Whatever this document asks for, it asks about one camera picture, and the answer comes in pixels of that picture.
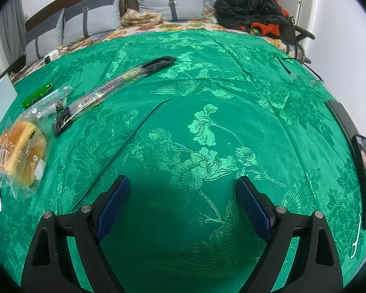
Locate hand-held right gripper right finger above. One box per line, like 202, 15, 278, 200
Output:
235, 175, 345, 293

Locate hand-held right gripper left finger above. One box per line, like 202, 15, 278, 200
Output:
21, 175, 132, 293

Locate bread packet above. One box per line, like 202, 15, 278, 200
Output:
0, 108, 51, 202

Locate white floss pick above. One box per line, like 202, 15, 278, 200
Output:
350, 214, 362, 260

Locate clear packet with dark snack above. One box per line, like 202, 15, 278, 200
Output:
29, 86, 72, 119

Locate long clear snack packet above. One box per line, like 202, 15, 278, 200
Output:
53, 55, 177, 136

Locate green patterned blanket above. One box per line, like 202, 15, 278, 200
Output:
0, 30, 366, 293

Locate clear eyeglasses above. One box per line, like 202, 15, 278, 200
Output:
274, 53, 325, 88

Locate white charger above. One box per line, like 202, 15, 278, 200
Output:
43, 50, 60, 63

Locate black chair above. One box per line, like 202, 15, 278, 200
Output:
288, 15, 316, 65

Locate orange garment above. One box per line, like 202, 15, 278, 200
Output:
242, 0, 291, 36

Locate beige folded cloth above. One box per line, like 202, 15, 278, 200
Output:
120, 10, 163, 27

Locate grey curtain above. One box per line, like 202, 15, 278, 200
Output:
0, 0, 27, 84

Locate clear plastic bag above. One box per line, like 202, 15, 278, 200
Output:
201, 4, 218, 22

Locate black and red bag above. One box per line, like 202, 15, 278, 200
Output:
215, 0, 290, 29

